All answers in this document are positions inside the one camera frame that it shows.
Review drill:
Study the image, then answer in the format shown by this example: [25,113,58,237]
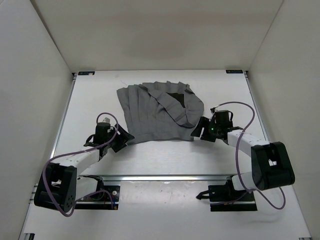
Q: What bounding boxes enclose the blue corner label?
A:
[77,71,95,76]
[225,69,244,74]

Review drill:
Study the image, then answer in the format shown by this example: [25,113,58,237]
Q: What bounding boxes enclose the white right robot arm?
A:
[191,110,296,200]

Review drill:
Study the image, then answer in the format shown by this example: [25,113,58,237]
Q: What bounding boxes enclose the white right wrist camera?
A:
[210,106,219,115]

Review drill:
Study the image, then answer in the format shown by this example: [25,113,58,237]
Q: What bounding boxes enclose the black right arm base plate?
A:
[196,183,258,212]

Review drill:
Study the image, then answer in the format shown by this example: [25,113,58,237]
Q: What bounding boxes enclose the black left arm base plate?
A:
[75,177,121,211]

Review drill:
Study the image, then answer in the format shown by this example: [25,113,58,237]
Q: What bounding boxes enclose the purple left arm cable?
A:
[41,112,126,218]

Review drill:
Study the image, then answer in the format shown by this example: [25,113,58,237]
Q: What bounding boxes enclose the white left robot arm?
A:
[33,122,135,213]

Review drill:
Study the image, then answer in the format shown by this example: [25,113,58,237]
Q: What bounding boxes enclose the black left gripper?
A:
[106,122,135,153]

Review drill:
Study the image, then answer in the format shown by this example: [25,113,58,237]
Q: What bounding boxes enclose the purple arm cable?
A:
[41,112,126,218]
[212,100,286,210]

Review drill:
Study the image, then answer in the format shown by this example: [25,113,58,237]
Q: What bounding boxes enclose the blue left corner label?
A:
[77,71,95,76]

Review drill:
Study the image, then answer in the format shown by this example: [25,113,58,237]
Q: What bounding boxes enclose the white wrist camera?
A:
[102,117,112,128]
[210,106,219,115]

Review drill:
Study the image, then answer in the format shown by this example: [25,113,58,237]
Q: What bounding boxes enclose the aluminium table edge rail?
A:
[74,174,233,182]

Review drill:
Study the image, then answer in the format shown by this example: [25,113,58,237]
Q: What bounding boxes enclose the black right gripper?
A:
[191,117,221,142]

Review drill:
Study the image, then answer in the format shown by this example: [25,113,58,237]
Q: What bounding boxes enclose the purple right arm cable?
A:
[212,100,286,210]

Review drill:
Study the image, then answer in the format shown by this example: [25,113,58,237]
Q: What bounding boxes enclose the blue right corner label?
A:
[225,69,244,74]

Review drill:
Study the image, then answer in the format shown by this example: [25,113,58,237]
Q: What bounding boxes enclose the grey pleated skirt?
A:
[116,81,204,145]

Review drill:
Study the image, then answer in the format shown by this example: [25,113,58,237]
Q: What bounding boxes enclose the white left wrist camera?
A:
[102,117,112,128]

